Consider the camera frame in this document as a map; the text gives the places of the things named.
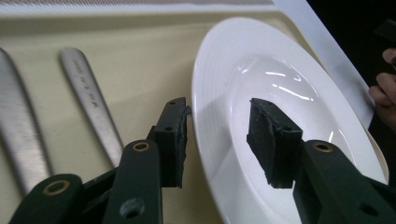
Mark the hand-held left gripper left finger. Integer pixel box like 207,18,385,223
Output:
147,96,192,189

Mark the beige plastic tray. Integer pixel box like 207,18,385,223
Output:
0,10,390,224

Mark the steel table knife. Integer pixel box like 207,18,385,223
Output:
0,47,53,197

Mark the steel fork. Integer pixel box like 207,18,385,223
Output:
59,46,125,169

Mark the white deep plate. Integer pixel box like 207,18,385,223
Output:
191,17,387,224

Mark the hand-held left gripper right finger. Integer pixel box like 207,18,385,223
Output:
247,98,304,189

